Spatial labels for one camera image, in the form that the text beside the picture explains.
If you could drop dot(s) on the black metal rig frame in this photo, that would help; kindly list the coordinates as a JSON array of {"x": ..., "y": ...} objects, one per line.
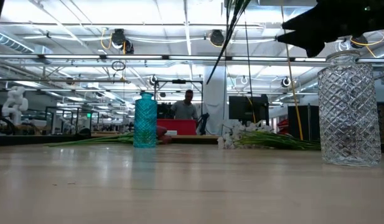
[{"x": 179, "y": 81}]

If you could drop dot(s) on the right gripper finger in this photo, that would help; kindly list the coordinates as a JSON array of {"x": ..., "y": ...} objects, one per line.
[
  {"x": 303, "y": 21},
  {"x": 300, "y": 39}
]

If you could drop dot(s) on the red artificial tulip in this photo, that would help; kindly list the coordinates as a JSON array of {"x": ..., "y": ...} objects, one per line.
[
  {"x": 117, "y": 137},
  {"x": 166, "y": 139},
  {"x": 162, "y": 130}
]

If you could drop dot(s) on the black framed enclosure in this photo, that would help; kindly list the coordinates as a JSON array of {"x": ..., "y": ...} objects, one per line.
[{"x": 76, "y": 108}]

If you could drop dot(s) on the black cabinet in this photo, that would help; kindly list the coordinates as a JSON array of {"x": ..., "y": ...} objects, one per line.
[{"x": 307, "y": 121}]

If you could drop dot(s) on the black aluminium table frame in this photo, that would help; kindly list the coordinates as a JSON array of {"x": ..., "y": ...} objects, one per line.
[{"x": 23, "y": 140}]

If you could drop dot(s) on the blue glass vase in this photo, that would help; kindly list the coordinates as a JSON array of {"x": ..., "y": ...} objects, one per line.
[{"x": 145, "y": 121}]

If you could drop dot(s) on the clear glass vase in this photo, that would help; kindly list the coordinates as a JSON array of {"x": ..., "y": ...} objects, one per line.
[{"x": 348, "y": 118}]

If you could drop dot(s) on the white flat box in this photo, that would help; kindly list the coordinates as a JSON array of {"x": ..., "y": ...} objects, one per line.
[{"x": 173, "y": 132}]

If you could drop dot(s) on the white artificial flower bunch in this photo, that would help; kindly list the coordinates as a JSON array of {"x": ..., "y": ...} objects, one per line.
[
  {"x": 234, "y": 18},
  {"x": 272, "y": 140}
]

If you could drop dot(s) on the black background robot arm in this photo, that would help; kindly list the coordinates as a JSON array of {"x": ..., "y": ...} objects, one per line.
[{"x": 204, "y": 123}]

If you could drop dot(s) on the red plastic bin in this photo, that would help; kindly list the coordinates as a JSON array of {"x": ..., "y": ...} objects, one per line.
[{"x": 179, "y": 127}]

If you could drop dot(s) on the person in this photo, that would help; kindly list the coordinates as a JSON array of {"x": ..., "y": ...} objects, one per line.
[{"x": 184, "y": 109}]

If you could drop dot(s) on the black monitor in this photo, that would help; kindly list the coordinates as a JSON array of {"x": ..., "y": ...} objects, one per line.
[{"x": 241, "y": 107}]

